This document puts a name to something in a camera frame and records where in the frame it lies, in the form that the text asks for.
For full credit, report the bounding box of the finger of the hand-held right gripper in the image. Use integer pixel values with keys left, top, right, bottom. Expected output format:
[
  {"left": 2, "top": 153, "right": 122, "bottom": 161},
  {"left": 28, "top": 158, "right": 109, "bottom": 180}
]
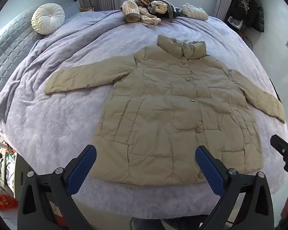
[{"left": 270, "top": 134, "right": 288, "bottom": 180}]

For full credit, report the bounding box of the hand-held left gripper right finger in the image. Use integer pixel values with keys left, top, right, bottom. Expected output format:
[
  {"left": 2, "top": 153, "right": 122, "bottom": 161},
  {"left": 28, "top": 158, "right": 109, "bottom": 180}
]
[{"left": 195, "top": 145, "right": 275, "bottom": 230}]

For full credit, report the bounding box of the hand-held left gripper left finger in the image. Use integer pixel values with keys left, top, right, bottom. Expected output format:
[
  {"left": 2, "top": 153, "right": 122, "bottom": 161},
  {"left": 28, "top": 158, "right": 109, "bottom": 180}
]
[{"left": 17, "top": 144, "right": 97, "bottom": 230}]

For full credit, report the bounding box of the khaki puffer jacket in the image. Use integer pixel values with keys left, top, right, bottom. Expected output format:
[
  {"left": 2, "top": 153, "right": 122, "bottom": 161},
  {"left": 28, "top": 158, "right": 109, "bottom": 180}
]
[{"left": 44, "top": 34, "right": 286, "bottom": 187}]

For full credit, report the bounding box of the lilac fleece blanket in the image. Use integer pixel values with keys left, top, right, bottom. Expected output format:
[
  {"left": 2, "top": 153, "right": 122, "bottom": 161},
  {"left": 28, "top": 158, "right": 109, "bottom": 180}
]
[{"left": 0, "top": 8, "right": 288, "bottom": 212}]

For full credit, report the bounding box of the cluttered side table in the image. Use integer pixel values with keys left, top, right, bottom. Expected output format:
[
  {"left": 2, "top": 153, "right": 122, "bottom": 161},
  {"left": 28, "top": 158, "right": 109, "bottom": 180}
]
[{"left": 0, "top": 129, "right": 17, "bottom": 192}]

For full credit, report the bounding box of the red box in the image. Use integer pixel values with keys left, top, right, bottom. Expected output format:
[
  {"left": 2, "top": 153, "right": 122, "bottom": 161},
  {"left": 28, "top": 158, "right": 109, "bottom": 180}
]
[{"left": 0, "top": 192, "right": 16, "bottom": 211}]

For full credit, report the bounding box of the shelf with magazines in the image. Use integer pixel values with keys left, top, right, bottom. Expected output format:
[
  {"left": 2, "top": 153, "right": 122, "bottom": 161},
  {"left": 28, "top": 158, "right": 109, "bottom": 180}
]
[{"left": 227, "top": 16, "right": 245, "bottom": 30}]

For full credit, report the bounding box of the grey quilted headboard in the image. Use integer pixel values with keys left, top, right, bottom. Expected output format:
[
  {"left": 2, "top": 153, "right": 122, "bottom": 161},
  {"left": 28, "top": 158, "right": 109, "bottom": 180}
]
[{"left": 0, "top": 0, "right": 78, "bottom": 125}]

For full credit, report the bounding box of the round white pleated cushion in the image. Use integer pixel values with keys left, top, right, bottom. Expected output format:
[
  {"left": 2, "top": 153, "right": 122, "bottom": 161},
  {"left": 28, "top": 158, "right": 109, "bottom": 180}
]
[{"left": 31, "top": 3, "right": 65, "bottom": 35}]

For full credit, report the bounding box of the cream quilted jacket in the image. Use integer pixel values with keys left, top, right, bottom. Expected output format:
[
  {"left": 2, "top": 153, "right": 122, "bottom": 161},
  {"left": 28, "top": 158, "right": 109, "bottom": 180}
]
[{"left": 181, "top": 2, "right": 209, "bottom": 21}]

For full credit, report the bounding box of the dark garment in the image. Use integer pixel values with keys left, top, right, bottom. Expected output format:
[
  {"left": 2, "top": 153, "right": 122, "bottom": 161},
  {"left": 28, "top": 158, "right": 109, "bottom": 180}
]
[{"left": 156, "top": 5, "right": 183, "bottom": 20}]

